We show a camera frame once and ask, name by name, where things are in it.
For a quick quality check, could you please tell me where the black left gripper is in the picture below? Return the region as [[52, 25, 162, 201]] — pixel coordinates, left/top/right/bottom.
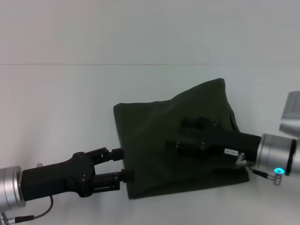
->
[[21, 147, 135, 202]]

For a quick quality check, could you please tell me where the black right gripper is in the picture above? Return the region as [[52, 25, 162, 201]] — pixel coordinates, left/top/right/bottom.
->
[[165, 116, 262, 163]]

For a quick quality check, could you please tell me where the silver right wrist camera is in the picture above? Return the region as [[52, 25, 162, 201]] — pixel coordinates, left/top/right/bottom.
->
[[278, 90, 300, 136]]

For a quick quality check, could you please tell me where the dark green t-shirt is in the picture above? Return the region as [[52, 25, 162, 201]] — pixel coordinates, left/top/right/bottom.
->
[[112, 78, 250, 200]]

